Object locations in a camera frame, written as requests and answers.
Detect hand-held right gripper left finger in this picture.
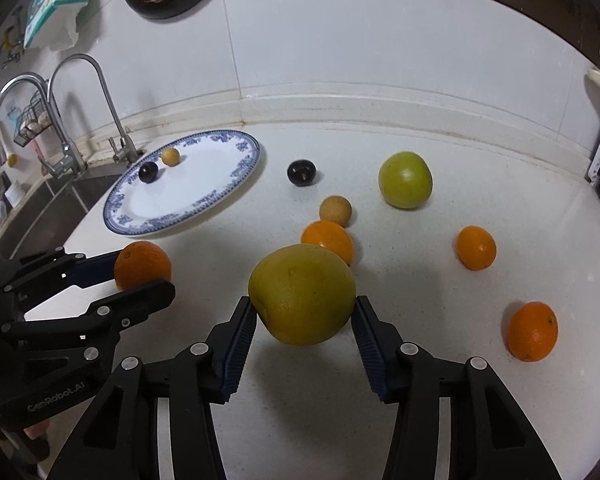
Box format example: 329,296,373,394
45,296,259,480

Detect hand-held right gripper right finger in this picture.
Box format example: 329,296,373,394
351,295,563,480

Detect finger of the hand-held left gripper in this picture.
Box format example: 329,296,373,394
0,280,177,362
0,247,126,312

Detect orange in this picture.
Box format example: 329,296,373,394
113,241,172,292
300,220,354,267
455,225,497,272
507,301,559,363

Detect yellow grapefruit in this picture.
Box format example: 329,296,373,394
248,243,357,347

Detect blue patterned white plate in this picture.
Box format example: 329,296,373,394
103,130,261,237

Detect stainless steel sink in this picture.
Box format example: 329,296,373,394
0,167,131,266

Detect thick chrome faucet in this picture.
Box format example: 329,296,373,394
0,72,88,179

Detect thin chrome gooseneck faucet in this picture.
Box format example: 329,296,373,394
47,54,145,165

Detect tissue packet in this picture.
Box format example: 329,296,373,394
22,0,98,50

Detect black wire rack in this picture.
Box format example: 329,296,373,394
12,102,53,147

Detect yellow wall hooks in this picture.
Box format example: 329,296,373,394
0,7,26,67

